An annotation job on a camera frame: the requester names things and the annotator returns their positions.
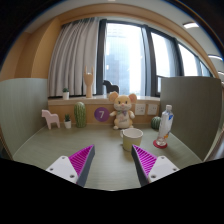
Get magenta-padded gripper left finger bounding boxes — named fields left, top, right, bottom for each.
left=45, top=144, right=96, bottom=188

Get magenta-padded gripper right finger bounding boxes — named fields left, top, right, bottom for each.
left=130, top=144, right=181, bottom=188

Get clear plastic water bottle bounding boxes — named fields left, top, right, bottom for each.
left=156, top=104, right=174, bottom=148

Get flat round red coaster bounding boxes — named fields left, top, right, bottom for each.
left=152, top=138, right=169, bottom=150

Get yellow and white mug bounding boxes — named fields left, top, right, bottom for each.
left=119, top=127, right=144, bottom=153

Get tiny potted succulent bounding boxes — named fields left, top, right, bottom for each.
left=63, top=113, right=73, bottom=130

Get tall green cactus figure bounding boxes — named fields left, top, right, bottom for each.
left=73, top=101, right=88, bottom=129

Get pink horse figurine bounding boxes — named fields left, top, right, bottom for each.
left=41, top=109, right=61, bottom=130

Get round purple number sign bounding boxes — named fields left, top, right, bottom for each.
left=93, top=106, right=111, bottom=123

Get green desk partition panel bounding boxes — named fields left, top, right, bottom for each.
left=159, top=76, right=224, bottom=162
left=0, top=77, right=49, bottom=158

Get potted plant in white pot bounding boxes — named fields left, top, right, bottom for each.
left=61, top=87, right=71, bottom=101

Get wooden hand model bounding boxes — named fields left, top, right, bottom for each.
left=83, top=65, right=95, bottom=99

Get dark horse figurine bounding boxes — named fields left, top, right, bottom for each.
left=102, top=79, right=120, bottom=95

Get grey window curtain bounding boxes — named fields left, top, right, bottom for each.
left=47, top=18, right=101, bottom=98

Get ceiling lights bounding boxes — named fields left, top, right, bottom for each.
left=182, top=21, right=224, bottom=76

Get white wall socket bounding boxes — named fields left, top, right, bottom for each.
left=146, top=103, right=159, bottom=116
left=134, top=103, right=147, bottom=116

